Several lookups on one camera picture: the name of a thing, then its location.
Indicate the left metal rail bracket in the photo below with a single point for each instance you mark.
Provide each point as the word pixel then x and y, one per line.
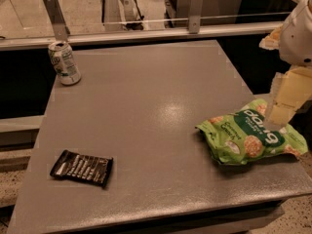
pixel 57 20

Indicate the metal rail bracket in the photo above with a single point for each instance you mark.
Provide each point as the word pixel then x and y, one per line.
pixel 194 16
pixel 57 20

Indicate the white green 7up can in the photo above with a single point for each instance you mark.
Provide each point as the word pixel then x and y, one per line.
pixel 62 59

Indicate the black snack packet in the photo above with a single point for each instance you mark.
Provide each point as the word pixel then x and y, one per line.
pixel 83 168

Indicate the right metal rail bracket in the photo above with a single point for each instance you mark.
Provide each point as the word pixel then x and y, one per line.
pixel 194 16

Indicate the horizontal metal rail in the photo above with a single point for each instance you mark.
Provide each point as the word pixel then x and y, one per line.
pixel 125 37

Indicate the green snack chip bag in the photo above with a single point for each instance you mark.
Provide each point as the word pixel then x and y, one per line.
pixel 240 137

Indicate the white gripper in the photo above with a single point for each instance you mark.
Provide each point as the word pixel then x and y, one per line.
pixel 297 38

